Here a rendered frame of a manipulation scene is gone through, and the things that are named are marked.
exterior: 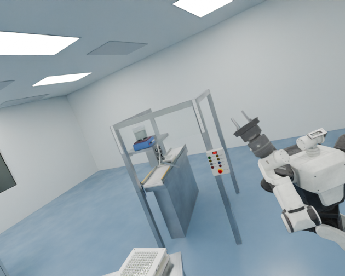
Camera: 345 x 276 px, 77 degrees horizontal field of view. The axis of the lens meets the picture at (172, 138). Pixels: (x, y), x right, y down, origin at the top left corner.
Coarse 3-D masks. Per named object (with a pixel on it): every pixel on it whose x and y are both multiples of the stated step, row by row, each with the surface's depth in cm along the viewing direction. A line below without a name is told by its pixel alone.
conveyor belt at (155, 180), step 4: (176, 148) 379; (180, 148) 371; (172, 152) 364; (176, 152) 356; (160, 168) 305; (164, 168) 299; (156, 172) 293; (160, 172) 288; (164, 172) 283; (152, 176) 284; (156, 176) 279; (160, 176) 274; (148, 180) 275; (152, 180) 271; (156, 180) 266; (160, 180) 262; (148, 184) 263; (152, 184) 261; (156, 184) 259; (160, 184) 257
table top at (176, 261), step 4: (176, 252) 135; (180, 252) 134; (172, 256) 133; (176, 256) 132; (180, 256) 131; (172, 260) 130; (176, 260) 129; (180, 260) 128; (168, 264) 128; (172, 264) 126; (176, 264) 125; (180, 264) 125; (168, 268) 125; (172, 268) 124; (176, 268) 123; (180, 268) 122; (116, 272) 136; (164, 272) 123; (168, 272) 122; (172, 272) 121; (176, 272) 120; (180, 272) 119
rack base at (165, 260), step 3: (168, 255) 132; (165, 258) 129; (168, 258) 131; (162, 261) 128; (165, 261) 128; (162, 264) 126; (165, 264) 127; (159, 267) 124; (162, 267) 124; (159, 270) 122; (162, 270) 123; (156, 273) 121; (159, 273) 120; (162, 273) 122
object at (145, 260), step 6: (132, 258) 130; (138, 258) 130; (144, 258) 127; (150, 258) 126; (132, 264) 126; (138, 264) 125; (144, 264) 122; (126, 270) 124; (132, 270) 122; (138, 270) 121; (144, 270) 118
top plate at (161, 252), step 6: (132, 252) 137; (162, 252) 128; (126, 258) 134; (156, 258) 125; (162, 258) 125; (126, 264) 129; (156, 264) 121; (120, 270) 126; (150, 270) 118; (156, 270) 118
